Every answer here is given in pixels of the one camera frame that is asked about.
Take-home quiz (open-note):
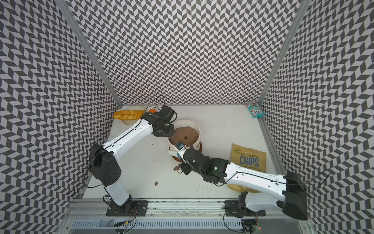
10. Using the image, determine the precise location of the white ceramic pot with mud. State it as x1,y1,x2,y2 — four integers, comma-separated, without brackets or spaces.
168,120,201,150

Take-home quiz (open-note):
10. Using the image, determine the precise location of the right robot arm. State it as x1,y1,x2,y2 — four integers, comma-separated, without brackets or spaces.
174,142,308,220

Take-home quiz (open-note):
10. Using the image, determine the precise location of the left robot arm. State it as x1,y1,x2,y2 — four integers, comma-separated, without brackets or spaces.
88,105,178,215

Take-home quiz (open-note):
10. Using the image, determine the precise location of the baguette bread loaf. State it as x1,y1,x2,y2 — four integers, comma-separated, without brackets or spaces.
113,110,145,121

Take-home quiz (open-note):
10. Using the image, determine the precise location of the yellow chips bag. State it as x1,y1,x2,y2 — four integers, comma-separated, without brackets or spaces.
227,143,267,194

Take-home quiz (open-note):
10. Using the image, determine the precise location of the teal snack packet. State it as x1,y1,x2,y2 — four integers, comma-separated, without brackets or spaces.
245,101,266,118

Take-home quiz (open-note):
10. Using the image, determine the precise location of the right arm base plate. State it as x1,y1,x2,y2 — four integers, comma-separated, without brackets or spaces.
224,200,266,218

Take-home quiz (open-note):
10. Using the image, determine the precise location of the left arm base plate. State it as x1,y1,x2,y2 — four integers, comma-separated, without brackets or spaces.
106,199,149,217

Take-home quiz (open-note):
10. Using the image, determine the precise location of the aluminium front rail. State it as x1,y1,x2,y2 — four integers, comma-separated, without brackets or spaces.
56,199,316,234

